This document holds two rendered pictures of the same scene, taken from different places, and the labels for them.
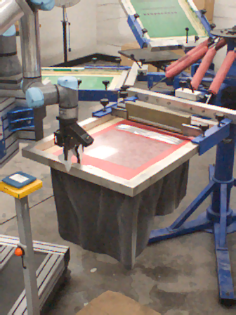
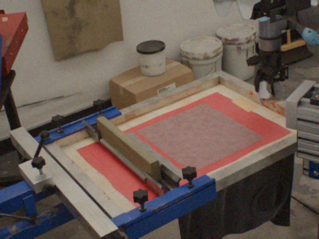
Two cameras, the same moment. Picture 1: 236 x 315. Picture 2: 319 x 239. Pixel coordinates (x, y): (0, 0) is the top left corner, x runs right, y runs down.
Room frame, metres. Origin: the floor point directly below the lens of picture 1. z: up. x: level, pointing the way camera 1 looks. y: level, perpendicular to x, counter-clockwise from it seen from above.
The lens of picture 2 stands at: (3.54, 0.52, 1.96)
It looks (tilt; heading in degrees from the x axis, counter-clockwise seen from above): 30 degrees down; 204
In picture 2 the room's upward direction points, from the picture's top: 7 degrees counter-clockwise
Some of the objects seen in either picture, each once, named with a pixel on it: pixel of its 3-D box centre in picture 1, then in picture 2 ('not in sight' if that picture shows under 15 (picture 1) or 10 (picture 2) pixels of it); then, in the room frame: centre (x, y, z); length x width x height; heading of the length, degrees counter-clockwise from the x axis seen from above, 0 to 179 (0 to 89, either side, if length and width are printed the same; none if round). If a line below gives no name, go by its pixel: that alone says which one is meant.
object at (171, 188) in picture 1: (161, 204); not in sight; (1.87, -0.19, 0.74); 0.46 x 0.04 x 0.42; 143
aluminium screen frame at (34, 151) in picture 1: (131, 139); (182, 137); (2.04, -0.06, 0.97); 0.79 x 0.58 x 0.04; 143
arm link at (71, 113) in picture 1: (68, 112); (270, 42); (1.75, 0.18, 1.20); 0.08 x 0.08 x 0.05
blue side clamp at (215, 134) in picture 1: (211, 136); (82, 130); (2.06, -0.43, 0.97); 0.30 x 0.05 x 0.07; 143
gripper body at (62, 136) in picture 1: (67, 131); (272, 65); (1.76, 0.19, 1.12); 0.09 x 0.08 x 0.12; 53
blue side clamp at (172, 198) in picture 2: (114, 112); (168, 205); (2.40, 0.01, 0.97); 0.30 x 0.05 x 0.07; 143
